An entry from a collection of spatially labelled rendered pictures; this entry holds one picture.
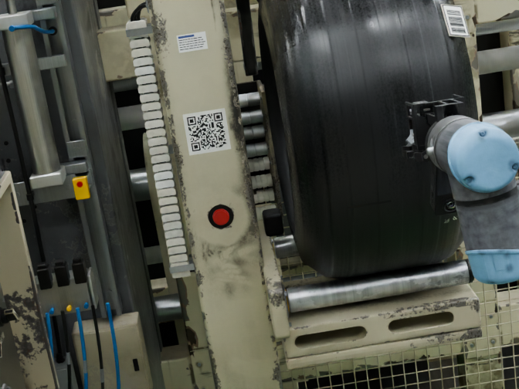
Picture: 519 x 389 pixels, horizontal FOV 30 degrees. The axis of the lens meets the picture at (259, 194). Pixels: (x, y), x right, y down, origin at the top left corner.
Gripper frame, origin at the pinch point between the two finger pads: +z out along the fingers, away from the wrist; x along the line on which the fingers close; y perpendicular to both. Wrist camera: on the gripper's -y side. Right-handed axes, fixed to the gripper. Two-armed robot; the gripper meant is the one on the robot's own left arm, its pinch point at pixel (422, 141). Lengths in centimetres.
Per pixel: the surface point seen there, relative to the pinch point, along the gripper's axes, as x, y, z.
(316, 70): 13.0, 12.0, 10.6
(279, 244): 21, -25, 53
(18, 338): 65, -22, 5
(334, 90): 10.7, 8.6, 9.0
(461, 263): -10.1, -27.3, 26.3
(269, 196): 20, -18, 73
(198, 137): 33.2, 2.1, 29.3
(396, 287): 2.3, -29.5, 25.2
